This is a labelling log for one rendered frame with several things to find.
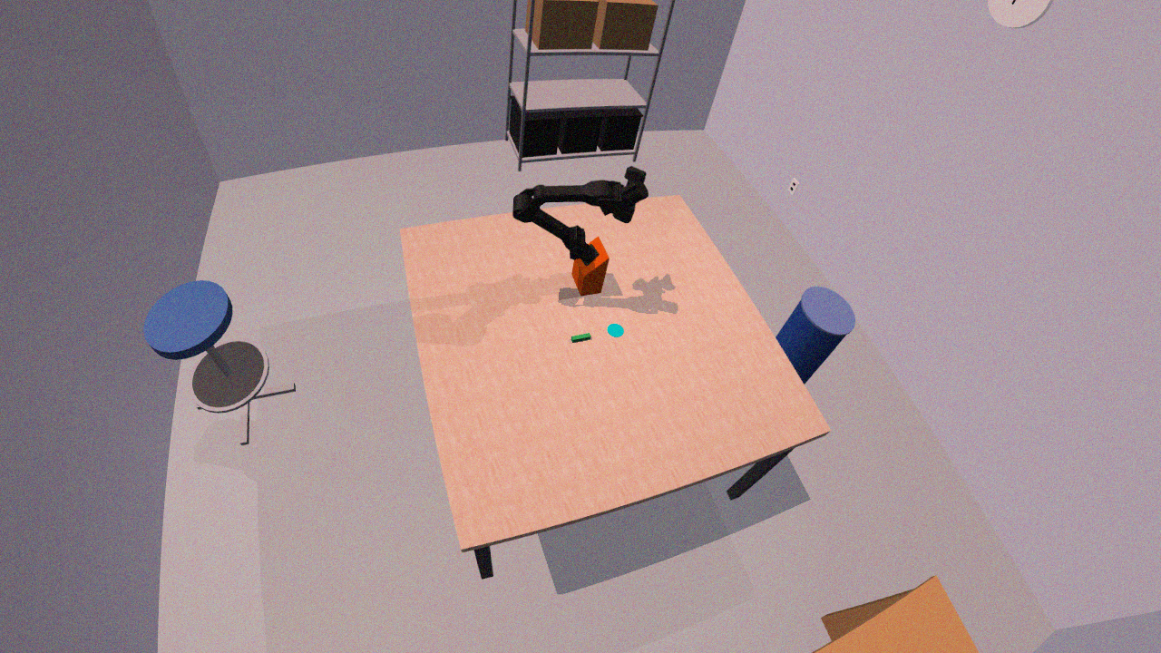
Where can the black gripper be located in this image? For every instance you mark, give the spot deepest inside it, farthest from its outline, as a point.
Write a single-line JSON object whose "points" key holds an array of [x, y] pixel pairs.
{"points": [[632, 174]]}

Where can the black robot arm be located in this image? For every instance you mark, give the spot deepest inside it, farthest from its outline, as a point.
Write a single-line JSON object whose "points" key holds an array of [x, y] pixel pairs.
{"points": [[610, 196]]}

